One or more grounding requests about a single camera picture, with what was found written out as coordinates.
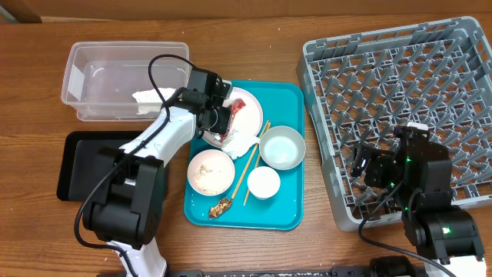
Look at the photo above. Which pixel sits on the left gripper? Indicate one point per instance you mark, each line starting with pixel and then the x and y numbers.
pixel 221 125

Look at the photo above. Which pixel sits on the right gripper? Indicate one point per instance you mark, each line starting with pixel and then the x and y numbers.
pixel 377 160

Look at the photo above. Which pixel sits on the red snack wrapper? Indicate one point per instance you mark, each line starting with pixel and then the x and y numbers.
pixel 237 105

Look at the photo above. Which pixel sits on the grey bowl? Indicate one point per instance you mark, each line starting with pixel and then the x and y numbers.
pixel 282 148

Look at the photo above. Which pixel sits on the pink bowl with rice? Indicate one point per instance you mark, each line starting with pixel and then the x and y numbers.
pixel 211 172

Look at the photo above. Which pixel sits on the small white cup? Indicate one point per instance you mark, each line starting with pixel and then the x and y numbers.
pixel 264 182

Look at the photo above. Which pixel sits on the white napkin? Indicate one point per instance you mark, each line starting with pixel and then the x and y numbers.
pixel 238 144

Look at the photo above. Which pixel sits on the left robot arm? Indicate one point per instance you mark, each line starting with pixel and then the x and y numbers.
pixel 123 211

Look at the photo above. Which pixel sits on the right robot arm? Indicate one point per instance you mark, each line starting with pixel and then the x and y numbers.
pixel 417 176

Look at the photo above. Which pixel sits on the large pink plate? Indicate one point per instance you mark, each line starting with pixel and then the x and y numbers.
pixel 249 119

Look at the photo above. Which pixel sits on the wooden chopstick left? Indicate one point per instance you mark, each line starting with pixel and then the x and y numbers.
pixel 249 161

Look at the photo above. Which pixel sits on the grey dish rack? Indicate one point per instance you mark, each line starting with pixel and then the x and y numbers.
pixel 358 87

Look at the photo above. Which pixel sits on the teal serving tray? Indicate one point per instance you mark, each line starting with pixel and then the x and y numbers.
pixel 282 104

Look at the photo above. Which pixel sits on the clear plastic bin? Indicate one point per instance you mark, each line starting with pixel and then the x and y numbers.
pixel 108 81

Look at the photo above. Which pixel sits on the brown food scrap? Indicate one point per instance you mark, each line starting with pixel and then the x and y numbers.
pixel 220 208

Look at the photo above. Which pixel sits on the black tray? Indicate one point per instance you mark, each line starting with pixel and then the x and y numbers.
pixel 78 161

